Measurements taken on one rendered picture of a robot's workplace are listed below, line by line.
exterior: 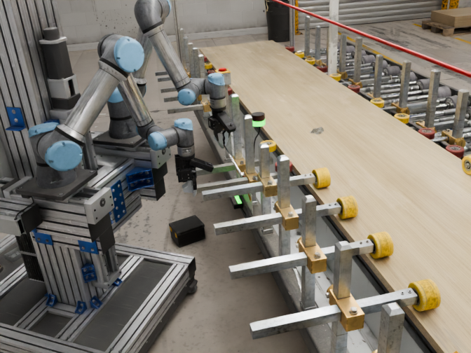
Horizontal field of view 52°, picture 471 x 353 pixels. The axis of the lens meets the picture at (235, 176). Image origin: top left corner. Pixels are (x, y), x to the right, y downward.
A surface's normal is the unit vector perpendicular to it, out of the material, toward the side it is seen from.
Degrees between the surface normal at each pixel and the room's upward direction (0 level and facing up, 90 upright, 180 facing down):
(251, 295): 0
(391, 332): 90
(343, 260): 90
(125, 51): 85
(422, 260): 0
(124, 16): 90
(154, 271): 0
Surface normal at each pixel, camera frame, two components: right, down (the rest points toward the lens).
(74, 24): 0.16, 0.44
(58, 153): 0.54, 0.43
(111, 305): -0.06, -0.89
